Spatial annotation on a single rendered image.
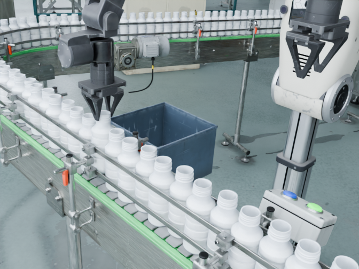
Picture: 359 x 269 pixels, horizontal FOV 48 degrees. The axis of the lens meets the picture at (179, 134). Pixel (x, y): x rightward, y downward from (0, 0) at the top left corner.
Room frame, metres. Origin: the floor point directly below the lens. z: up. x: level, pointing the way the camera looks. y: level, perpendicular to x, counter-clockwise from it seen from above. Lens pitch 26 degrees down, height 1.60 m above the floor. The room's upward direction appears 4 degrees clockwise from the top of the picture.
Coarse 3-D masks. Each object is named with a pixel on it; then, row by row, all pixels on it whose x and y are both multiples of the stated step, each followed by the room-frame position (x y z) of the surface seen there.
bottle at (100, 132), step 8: (104, 112) 0.94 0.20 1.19; (104, 120) 0.91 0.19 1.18; (96, 128) 0.91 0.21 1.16; (104, 128) 0.91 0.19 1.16; (112, 128) 0.92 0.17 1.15; (96, 136) 0.90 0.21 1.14; (104, 136) 0.90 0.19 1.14; (96, 144) 0.90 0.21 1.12; (104, 144) 0.90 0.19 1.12; (104, 152) 0.90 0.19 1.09; (96, 160) 0.90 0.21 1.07; (104, 160) 0.90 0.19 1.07; (96, 168) 0.90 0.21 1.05; (104, 168) 0.90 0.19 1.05
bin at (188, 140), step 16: (128, 112) 1.50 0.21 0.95; (144, 112) 1.55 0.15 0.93; (160, 112) 1.62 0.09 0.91; (176, 112) 1.58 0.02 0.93; (128, 128) 1.49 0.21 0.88; (144, 128) 1.56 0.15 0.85; (160, 128) 1.62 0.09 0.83; (176, 128) 1.58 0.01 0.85; (192, 128) 1.51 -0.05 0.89; (208, 128) 1.39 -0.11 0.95; (144, 144) 1.26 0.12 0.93; (160, 144) 1.63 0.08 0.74; (176, 144) 1.27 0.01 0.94; (192, 144) 1.33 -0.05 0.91; (208, 144) 1.40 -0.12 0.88; (176, 160) 1.27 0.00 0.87; (192, 160) 1.34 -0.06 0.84; (208, 160) 1.41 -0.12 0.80
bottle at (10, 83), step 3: (12, 69) 1.31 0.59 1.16; (15, 69) 1.31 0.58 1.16; (18, 69) 1.31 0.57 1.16; (9, 72) 1.29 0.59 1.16; (12, 72) 1.28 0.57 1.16; (15, 72) 1.28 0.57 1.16; (18, 72) 1.29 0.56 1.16; (9, 75) 1.29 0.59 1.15; (12, 75) 1.28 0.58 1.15; (12, 78) 1.28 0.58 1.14; (9, 81) 1.28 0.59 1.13; (12, 81) 1.28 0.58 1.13; (6, 84) 1.28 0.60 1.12; (9, 84) 1.27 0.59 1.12; (12, 84) 1.27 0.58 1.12; (9, 87) 1.27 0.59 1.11; (12, 87) 1.27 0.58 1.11; (9, 102) 1.28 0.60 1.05
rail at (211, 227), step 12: (0, 84) 1.29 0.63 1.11; (36, 108) 1.11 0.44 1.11; (24, 120) 1.17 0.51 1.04; (72, 132) 0.96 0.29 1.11; (60, 144) 1.01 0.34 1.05; (108, 156) 0.85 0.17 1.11; (120, 168) 0.81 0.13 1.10; (108, 180) 0.85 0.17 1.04; (144, 180) 0.75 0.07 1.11; (120, 192) 0.81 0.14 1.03; (156, 192) 0.72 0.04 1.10; (180, 204) 0.67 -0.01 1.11; (156, 216) 0.72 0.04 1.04; (192, 216) 0.64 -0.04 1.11; (216, 228) 0.60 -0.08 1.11; (264, 228) 0.61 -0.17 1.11; (192, 240) 0.64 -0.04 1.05; (252, 252) 0.54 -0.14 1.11; (264, 264) 0.52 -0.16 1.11; (324, 264) 0.52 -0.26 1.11
